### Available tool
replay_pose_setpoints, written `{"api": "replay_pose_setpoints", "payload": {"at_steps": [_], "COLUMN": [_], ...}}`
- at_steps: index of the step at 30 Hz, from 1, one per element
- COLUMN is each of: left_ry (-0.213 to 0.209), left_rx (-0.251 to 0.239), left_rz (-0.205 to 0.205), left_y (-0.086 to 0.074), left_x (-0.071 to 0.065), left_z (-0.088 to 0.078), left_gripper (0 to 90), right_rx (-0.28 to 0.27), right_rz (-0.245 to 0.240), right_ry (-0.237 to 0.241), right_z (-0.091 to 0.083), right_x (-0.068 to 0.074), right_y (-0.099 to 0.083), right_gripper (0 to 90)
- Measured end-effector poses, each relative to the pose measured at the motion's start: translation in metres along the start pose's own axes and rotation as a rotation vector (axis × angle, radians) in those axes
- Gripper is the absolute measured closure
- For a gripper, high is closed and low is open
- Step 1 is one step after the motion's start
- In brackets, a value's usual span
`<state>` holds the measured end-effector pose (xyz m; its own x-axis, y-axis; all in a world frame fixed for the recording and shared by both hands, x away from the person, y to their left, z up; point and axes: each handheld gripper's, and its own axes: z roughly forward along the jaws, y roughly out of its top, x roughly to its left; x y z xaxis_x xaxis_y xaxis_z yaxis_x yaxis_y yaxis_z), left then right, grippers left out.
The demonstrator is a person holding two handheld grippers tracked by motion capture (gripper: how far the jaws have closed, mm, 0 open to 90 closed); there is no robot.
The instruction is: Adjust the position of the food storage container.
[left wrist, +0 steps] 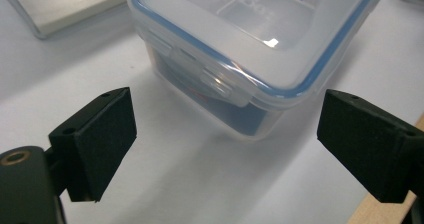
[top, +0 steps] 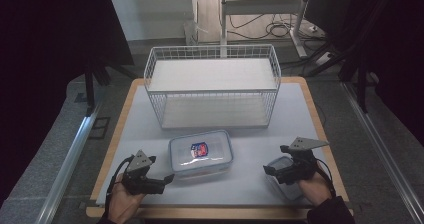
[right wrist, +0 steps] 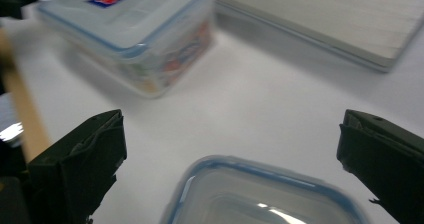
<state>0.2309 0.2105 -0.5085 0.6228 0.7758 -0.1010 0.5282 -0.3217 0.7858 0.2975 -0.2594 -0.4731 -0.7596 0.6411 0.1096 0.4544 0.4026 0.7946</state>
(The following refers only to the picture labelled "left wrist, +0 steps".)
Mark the small clear plastic food container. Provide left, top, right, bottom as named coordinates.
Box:
left=127, top=0, right=390, bottom=142

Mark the white wire shelf rack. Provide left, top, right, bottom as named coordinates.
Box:
left=0, top=0, right=141, bottom=40

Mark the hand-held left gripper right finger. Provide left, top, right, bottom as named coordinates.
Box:
left=316, top=89, right=424, bottom=204

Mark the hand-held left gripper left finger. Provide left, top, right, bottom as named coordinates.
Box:
left=44, top=87, right=138, bottom=203

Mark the white board with wooden frame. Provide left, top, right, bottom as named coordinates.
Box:
left=0, top=0, right=424, bottom=224

